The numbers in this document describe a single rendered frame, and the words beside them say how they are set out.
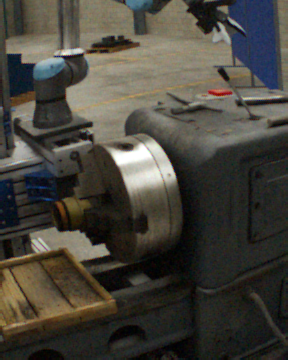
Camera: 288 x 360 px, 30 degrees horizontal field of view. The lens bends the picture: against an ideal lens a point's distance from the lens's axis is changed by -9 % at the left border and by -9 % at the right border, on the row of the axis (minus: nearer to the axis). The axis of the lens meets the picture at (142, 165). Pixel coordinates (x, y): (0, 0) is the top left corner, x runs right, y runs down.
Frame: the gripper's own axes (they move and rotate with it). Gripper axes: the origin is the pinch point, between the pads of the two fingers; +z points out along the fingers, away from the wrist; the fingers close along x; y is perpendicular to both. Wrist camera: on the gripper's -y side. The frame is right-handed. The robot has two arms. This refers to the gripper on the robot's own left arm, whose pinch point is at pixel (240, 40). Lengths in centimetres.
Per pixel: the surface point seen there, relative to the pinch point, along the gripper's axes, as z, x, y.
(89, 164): 3, 62, 25
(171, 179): 18, 60, 10
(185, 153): 16, 54, 6
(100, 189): 9, 64, 26
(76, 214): 10, 74, 27
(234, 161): 24, 53, -3
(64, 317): 28, 94, 34
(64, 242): 14, -61, 224
